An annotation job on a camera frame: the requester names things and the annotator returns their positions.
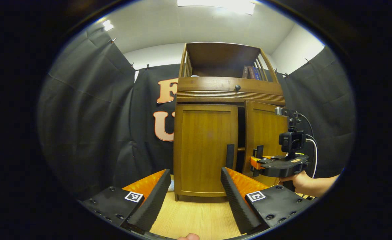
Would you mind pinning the brown leaning book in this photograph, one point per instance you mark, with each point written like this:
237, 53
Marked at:
245, 72

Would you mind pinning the maroon upright book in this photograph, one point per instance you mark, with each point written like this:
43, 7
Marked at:
251, 72

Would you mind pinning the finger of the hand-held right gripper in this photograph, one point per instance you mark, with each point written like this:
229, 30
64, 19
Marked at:
256, 162

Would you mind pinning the wooden double-door shoe cabinet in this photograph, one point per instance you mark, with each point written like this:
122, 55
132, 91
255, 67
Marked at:
209, 96

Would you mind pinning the wooden cabinet door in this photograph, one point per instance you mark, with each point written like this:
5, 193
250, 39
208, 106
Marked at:
202, 146
269, 130

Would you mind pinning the blue upright book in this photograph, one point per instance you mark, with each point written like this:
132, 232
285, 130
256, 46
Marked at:
256, 73

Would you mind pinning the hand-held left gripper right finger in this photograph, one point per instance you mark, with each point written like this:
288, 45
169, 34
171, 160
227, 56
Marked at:
237, 203

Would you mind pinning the black backdrop cloth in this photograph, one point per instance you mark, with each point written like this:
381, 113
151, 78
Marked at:
89, 116

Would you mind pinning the white crumpled packet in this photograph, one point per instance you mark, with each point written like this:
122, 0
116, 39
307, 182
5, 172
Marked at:
171, 185

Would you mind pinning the small ceiling light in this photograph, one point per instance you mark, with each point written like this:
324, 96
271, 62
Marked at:
108, 25

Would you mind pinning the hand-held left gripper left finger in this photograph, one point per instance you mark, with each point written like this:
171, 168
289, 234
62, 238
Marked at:
152, 205

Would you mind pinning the wooden cabinet drawer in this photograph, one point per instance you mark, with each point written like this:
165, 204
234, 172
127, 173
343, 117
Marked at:
209, 88

